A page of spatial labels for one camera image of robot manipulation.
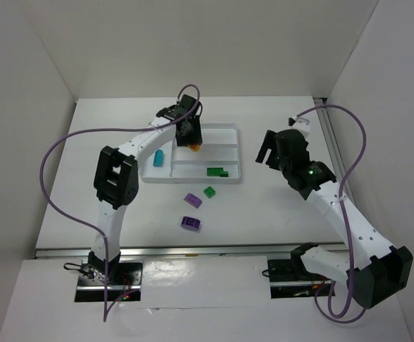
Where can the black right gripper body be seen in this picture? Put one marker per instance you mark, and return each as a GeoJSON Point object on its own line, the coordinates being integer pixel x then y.
{"type": "Point", "coordinates": [272, 150]}

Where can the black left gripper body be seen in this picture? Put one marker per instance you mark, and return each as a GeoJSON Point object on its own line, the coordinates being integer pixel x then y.
{"type": "Point", "coordinates": [189, 139]}

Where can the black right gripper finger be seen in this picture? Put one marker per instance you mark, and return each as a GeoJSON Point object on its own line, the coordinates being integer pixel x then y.
{"type": "Point", "coordinates": [273, 160]}
{"type": "Point", "coordinates": [268, 145]}

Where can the yellow butterfly lego brick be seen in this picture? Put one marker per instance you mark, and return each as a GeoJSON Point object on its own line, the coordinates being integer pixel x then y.
{"type": "Point", "coordinates": [194, 148]}

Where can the teal long lego brick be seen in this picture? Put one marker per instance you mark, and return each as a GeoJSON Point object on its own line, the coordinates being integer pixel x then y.
{"type": "Point", "coordinates": [158, 160]}

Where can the green long lego brick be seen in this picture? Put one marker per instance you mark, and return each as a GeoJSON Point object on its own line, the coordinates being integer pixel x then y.
{"type": "Point", "coordinates": [214, 171]}

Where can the purple curved lego brick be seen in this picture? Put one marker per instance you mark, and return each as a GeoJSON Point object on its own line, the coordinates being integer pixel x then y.
{"type": "Point", "coordinates": [193, 200]}

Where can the purple flower lego brick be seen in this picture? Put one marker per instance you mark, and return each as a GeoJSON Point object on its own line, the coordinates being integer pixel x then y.
{"type": "Point", "coordinates": [190, 223]}

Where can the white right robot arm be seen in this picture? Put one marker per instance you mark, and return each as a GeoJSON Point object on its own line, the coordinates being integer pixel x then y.
{"type": "Point", "coordinates": [375, 269]}

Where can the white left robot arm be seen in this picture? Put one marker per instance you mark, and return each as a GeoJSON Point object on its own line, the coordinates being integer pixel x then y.
{"type": "Point", "coordinates": [116, 178]}

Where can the white compartment tray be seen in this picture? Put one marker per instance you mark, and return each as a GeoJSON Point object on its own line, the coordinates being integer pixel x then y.
{"type": "Point", "coordinates": [220, 148]}

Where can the green square lego brick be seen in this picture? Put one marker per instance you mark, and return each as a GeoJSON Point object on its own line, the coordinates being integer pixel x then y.
{"type": "Point", "coordinates": [209, 192]}

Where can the aluminium side rail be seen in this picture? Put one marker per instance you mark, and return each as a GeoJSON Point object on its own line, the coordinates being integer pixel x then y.
{"type": "Point", "coordinates": [331, 142]}

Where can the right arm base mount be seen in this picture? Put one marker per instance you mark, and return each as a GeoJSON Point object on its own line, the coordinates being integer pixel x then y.
{"type": "Point", "coordinates": [285, 283]}

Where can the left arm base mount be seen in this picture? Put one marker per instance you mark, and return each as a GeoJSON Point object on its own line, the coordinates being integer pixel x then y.
{"type": "Point", "coordinates": [126, 282]}

